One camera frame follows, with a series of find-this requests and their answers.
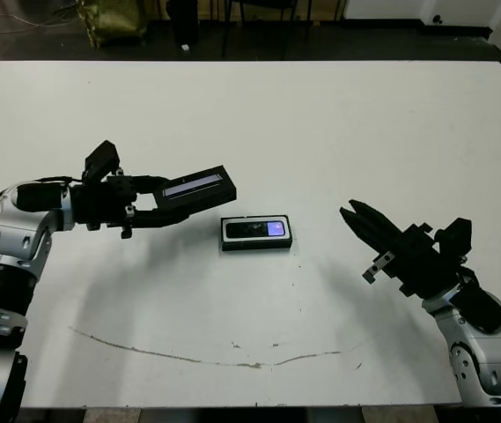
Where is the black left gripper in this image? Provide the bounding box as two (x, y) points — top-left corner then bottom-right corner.
(72, 174), (193, 240)

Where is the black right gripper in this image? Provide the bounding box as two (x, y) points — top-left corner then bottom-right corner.
(339, 199), (461, 301)

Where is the black box lid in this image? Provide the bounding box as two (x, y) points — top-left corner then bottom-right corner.
(151, 165), (239, 219)

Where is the black camera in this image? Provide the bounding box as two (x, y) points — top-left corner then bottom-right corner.
(225, 219), (288, 240)

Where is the black box with white insert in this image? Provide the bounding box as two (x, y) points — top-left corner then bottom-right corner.
(219, 213), (295, 254)

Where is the yellow-green bag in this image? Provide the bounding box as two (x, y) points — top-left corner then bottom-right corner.
(82, 0), (149, 48)

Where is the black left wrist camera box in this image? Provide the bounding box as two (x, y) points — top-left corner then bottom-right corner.
(83, 140), (122, 183)

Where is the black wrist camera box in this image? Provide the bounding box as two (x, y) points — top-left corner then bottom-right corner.
(433, 216), (474, 257)
(83, 140), (122, 183)

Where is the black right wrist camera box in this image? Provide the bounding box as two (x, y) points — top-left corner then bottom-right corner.
(433, 216), (474, 257)

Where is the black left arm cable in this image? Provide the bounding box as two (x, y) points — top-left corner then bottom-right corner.
(33, 174), (86, 185)

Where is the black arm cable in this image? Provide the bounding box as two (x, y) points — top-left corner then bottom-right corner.
(453, 261), (483, 290)
(33, 174), (86, 185)

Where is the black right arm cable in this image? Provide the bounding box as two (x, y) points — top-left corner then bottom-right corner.
(453, 261), (483, 290)

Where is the thin floor cable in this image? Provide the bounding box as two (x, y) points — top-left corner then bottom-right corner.
(0, 3), (89, 35)

